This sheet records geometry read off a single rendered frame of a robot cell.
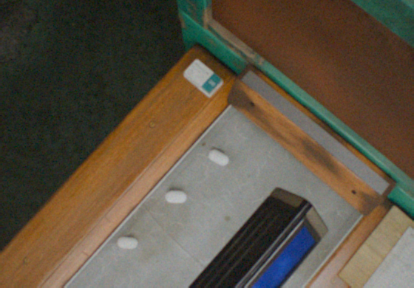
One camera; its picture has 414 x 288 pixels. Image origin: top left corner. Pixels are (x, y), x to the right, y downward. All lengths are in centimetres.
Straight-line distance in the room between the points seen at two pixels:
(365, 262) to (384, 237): 5
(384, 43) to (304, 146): 33
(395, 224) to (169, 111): 42
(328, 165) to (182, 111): 27
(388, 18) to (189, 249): 57
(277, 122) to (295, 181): 13
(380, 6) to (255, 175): 51
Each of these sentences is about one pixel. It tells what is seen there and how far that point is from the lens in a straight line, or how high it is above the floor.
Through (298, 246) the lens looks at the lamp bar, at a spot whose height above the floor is 108.
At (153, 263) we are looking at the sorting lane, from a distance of 100.
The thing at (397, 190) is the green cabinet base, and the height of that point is 82.
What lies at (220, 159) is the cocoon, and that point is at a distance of 99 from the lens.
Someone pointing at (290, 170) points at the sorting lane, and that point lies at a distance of 101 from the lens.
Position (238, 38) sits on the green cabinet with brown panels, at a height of 88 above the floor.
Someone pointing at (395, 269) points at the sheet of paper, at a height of 78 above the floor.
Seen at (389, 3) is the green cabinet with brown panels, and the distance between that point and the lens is 56.
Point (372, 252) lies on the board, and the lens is 98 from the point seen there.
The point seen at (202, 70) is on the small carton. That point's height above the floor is 79.
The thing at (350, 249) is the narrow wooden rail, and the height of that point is 76.
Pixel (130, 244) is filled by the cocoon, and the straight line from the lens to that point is 99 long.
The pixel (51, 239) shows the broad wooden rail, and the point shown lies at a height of 76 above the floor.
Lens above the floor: 173
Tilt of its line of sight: 75 degrees down
